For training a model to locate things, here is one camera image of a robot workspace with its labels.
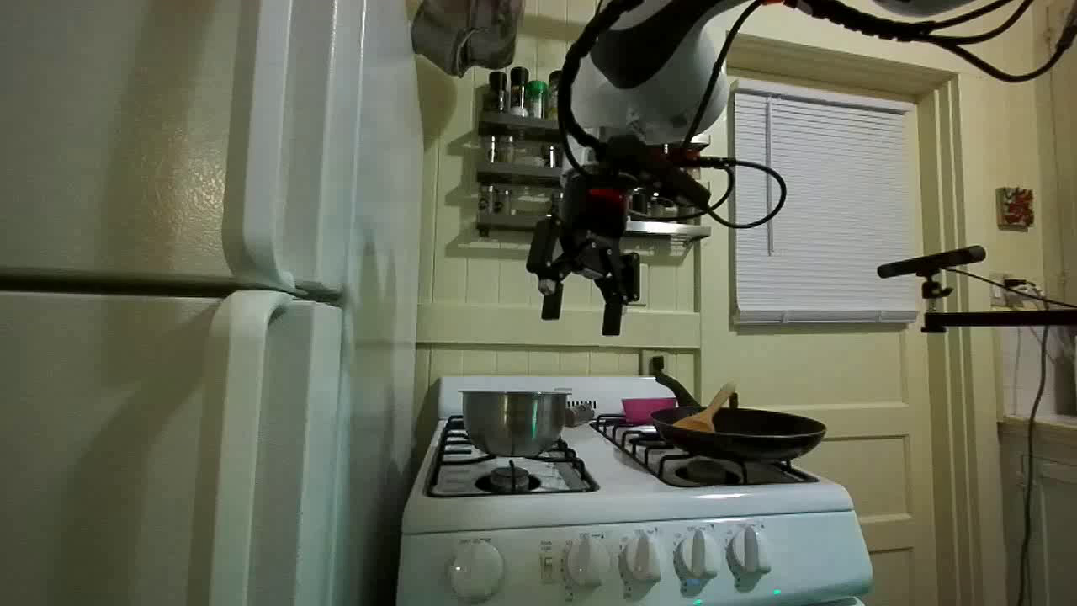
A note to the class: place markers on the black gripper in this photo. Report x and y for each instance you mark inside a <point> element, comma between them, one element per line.
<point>588,230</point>

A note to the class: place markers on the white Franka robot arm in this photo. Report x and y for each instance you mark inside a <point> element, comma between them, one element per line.
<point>656,67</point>

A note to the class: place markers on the black frying pan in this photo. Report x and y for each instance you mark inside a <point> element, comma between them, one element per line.
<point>743,434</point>

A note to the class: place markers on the pink bowl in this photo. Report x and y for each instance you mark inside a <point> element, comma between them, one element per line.
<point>639,407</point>

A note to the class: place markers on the stainless steel pot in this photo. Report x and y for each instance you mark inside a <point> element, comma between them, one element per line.
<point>511,422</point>

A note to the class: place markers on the black burner grate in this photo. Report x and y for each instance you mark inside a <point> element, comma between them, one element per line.
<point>455,460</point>
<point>639,442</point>

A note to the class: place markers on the green lid spice jar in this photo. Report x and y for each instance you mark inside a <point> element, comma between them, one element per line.
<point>537,99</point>

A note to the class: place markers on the white gas stove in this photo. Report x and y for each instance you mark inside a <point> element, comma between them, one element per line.
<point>626,511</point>

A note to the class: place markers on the large white spice jar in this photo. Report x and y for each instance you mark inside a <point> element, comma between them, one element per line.
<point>551,94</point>

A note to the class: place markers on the dark spice jar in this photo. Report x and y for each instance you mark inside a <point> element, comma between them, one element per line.
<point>499,92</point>
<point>519,92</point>

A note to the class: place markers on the white stove knob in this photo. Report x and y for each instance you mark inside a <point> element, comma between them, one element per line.
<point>474,569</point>
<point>749,557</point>
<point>697,559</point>
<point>639,564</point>
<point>582,564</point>

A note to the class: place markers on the white window blind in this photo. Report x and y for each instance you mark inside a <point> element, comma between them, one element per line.
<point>841,224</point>

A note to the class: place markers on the grey folded cloth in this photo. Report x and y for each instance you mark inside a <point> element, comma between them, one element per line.
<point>473,31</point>

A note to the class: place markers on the cream panelled door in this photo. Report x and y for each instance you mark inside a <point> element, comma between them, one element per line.
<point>886,380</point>

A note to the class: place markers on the white refrigerator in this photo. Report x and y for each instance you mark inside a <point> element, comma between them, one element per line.
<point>136,390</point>

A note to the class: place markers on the white side cabinet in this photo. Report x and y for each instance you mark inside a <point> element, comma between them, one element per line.
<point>1044,505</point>

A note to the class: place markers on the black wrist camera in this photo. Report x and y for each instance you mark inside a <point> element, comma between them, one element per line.
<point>668,193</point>

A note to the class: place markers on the metal wall spice rack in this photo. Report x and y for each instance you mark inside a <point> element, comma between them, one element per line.
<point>517,176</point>

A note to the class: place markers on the black bar stereo camera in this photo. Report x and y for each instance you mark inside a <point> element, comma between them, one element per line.
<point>931,260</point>

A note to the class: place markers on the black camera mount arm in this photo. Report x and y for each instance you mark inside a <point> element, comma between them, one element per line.
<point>988,317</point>

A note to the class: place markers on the orange wall plaque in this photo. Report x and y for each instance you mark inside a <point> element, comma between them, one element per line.
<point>1015,210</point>

